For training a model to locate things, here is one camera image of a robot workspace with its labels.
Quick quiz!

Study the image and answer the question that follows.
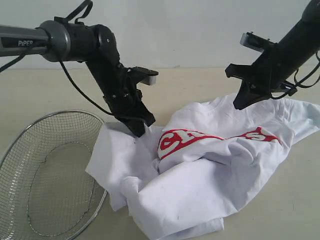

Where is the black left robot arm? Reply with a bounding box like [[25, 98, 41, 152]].
[[0, 17, 159, 137]]

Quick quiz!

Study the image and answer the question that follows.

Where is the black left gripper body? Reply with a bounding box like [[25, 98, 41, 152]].
[[103, 63, 155, 125]]

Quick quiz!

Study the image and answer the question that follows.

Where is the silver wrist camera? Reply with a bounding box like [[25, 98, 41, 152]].
[[127, 66, 159, 86], [240, 32, 275, 53]]

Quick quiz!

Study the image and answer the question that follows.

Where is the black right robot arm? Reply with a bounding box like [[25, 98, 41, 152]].
[[225, 0, 320, 110]]

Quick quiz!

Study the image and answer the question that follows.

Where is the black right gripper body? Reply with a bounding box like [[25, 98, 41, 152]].
[[225, 44, 298, 98]]

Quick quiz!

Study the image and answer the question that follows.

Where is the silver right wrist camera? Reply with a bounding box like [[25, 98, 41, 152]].
[[240, 32, 275, 53]]

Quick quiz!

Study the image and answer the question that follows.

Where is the oval wire mesh basket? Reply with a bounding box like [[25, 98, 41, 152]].
[[0, 110, 107, 240]]

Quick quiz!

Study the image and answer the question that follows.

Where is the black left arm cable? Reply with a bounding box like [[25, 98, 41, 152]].
[[0, 0, 118, 117]]

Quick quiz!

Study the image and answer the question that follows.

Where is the white t-shirt red logo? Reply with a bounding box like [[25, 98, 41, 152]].
[[86, 94, 320, 240]]

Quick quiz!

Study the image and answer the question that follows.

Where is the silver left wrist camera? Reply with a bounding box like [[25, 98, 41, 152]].
[[127, 66, 159, 86]]

